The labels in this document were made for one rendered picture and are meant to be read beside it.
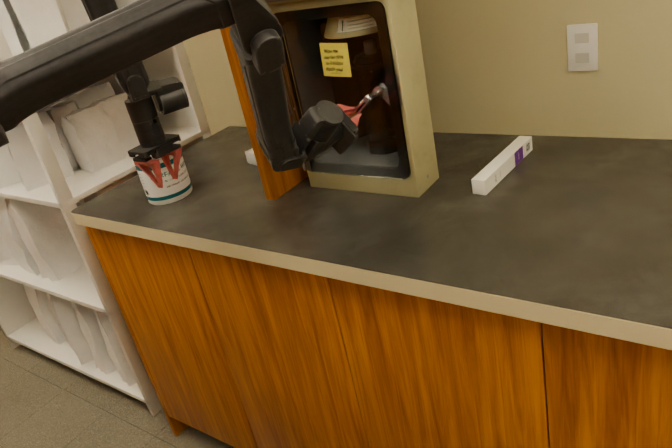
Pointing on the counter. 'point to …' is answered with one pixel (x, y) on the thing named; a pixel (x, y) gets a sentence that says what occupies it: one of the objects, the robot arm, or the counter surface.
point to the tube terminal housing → (426, 170)
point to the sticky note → (335, 59)
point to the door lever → (366, 101)
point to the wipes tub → (175, 189)
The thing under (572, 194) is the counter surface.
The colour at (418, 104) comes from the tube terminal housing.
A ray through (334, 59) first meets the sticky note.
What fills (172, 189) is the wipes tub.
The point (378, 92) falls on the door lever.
